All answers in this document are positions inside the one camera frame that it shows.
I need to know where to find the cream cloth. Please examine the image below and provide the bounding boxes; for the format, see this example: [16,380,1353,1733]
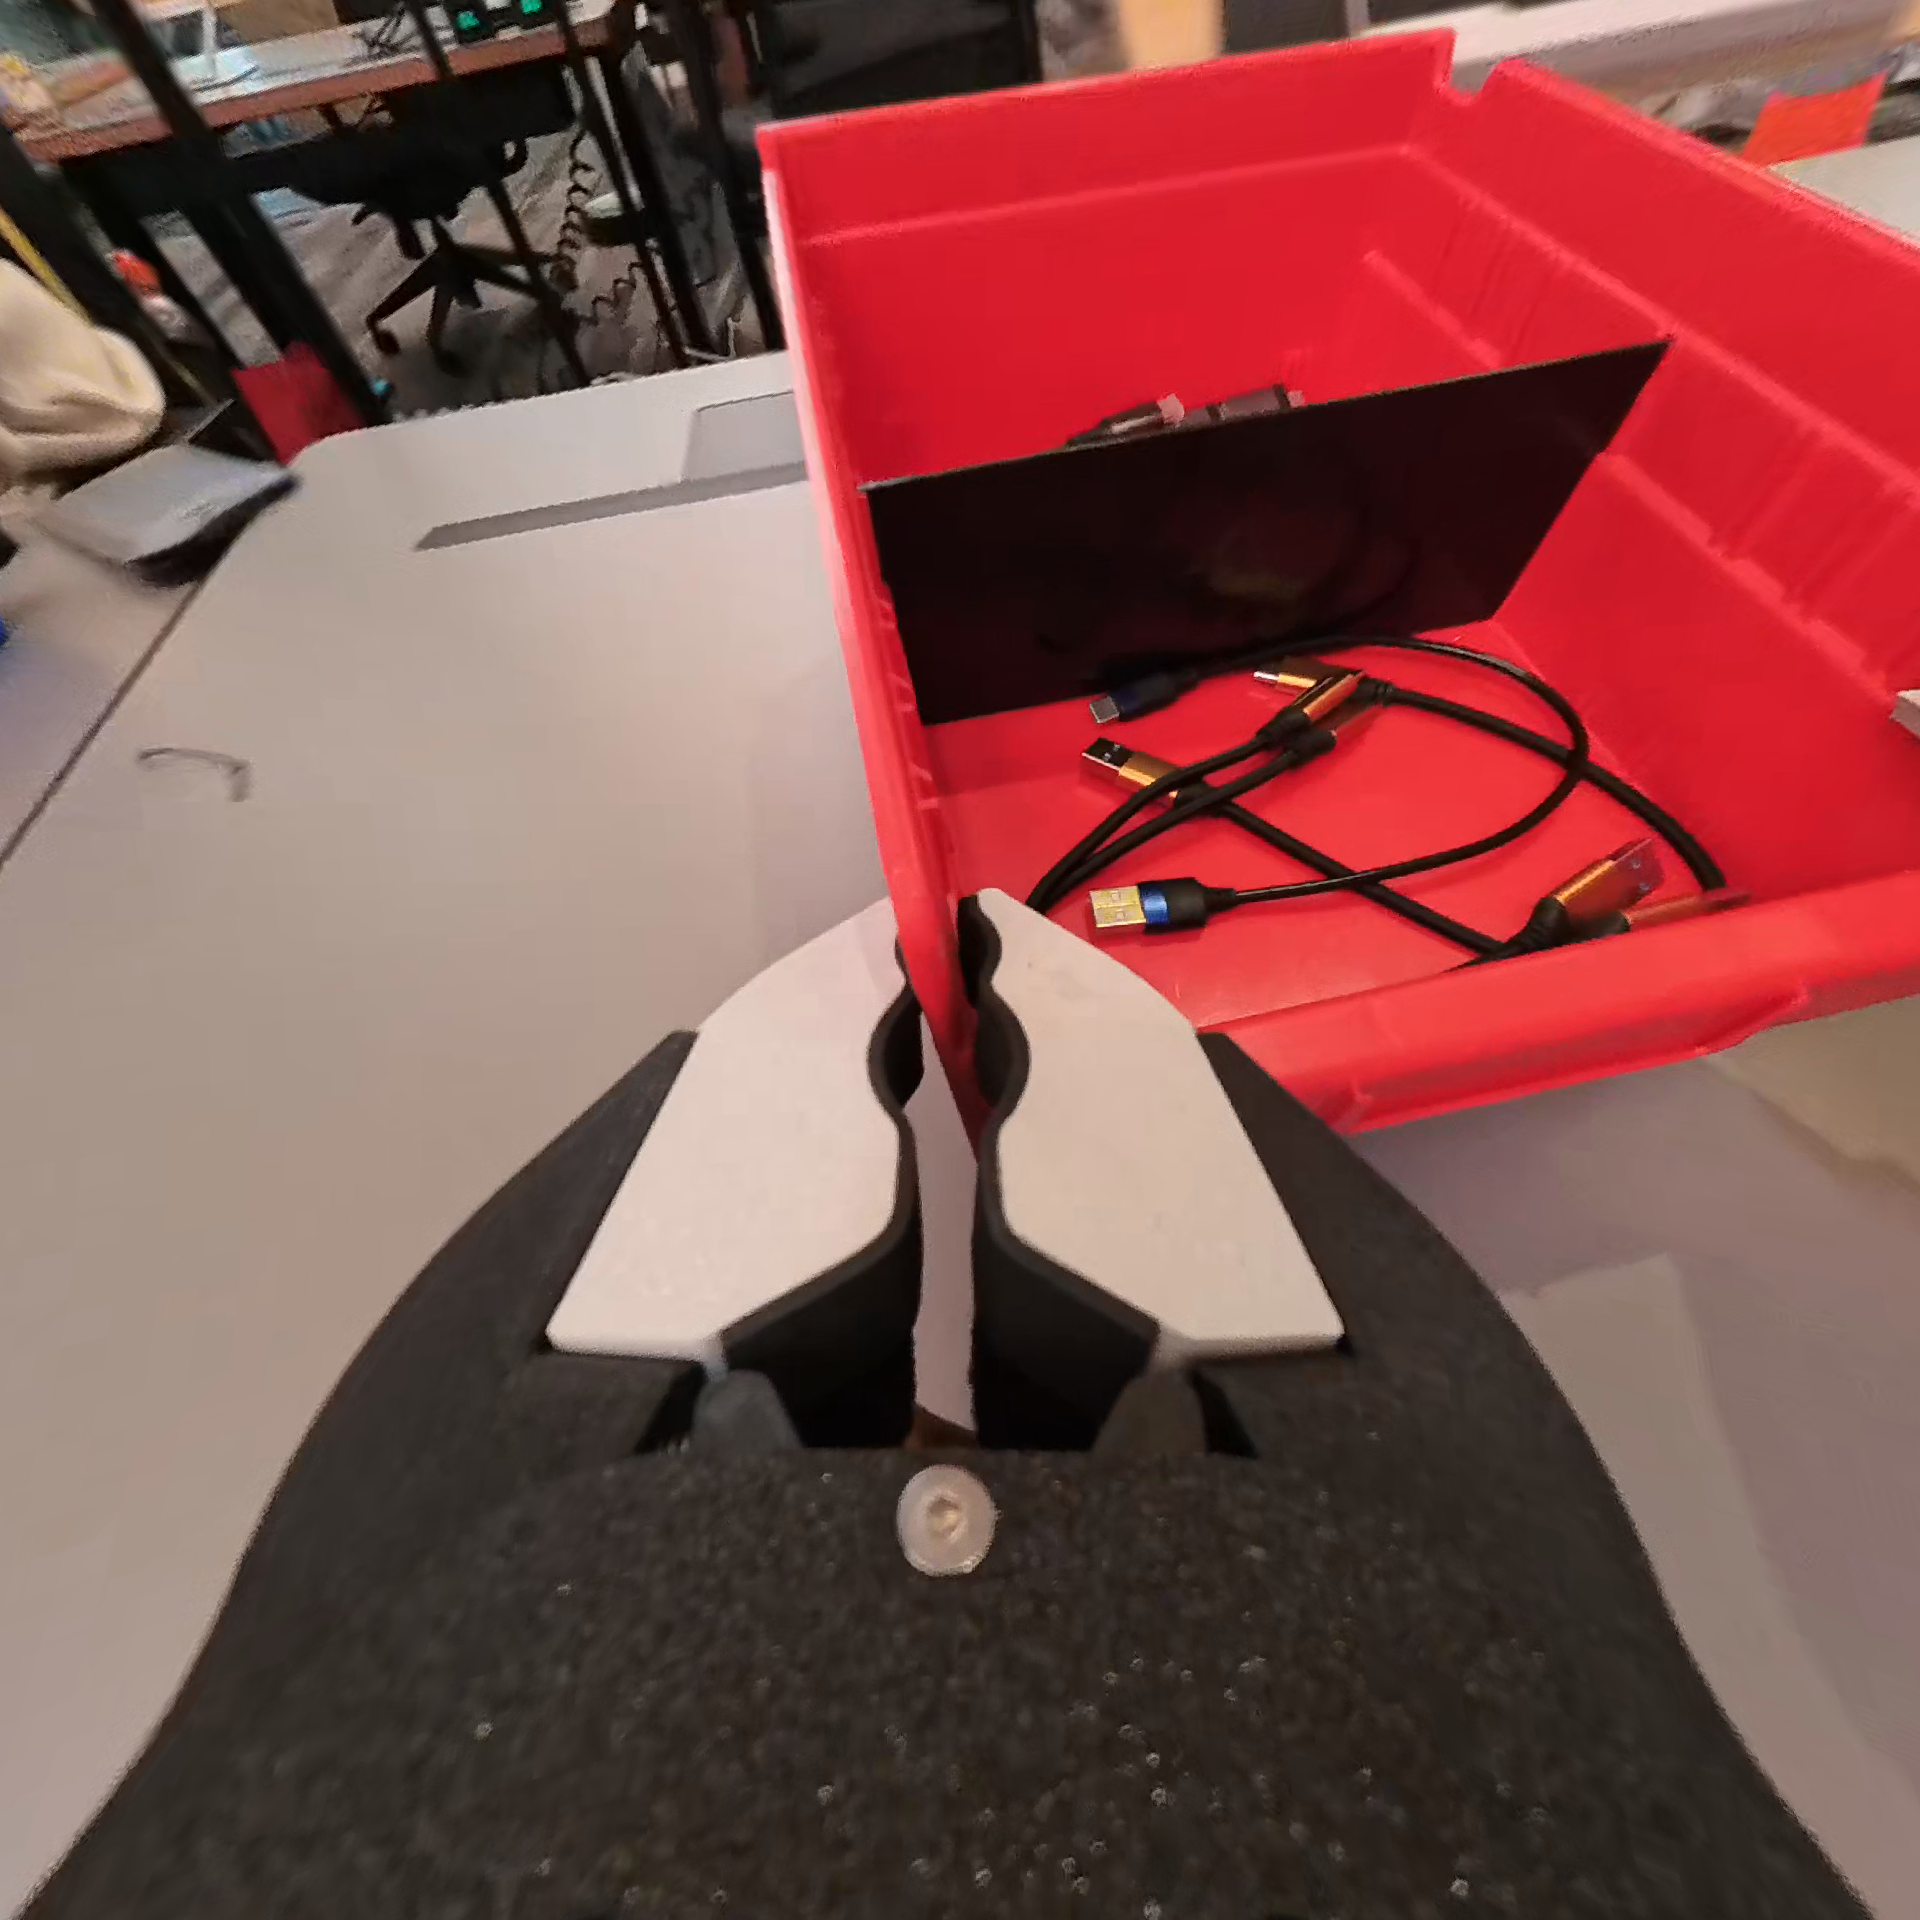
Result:
[0,256,167,497]

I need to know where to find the short orange-plug USB cable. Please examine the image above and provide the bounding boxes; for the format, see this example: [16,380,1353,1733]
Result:
[1080,639,1593,818]
[1036,721,1754,962]

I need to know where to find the black bin divider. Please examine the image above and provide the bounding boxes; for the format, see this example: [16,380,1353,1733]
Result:
[863,344,1671,730]

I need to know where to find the black office chair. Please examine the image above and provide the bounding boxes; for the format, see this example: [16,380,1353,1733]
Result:
[359,89,601,361]

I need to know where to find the red plastic bin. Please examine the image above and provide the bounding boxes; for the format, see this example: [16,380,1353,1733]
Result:
[754,31,1920,1135]

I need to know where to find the orange traffic cone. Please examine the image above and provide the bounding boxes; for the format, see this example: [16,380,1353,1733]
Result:
[1739,71,1889,167]

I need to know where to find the grey desk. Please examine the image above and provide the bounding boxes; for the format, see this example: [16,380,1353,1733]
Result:
[0,136,1920,1920]

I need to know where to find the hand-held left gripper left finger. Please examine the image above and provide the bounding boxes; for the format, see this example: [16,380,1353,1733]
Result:
[547,900,923,1375]

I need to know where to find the grey flat pouch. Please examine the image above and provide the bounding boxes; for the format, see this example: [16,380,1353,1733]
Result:
[54,448,302,591]

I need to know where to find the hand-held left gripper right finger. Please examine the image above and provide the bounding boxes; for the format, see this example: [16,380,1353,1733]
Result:
[959,887,1347,1375]

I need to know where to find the small red storage bin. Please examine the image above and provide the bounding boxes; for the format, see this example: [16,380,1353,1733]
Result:
[232,346,368,459]

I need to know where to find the short blue-plug USB cable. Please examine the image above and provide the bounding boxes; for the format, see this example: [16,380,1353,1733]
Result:
[1027,667,1518,962]

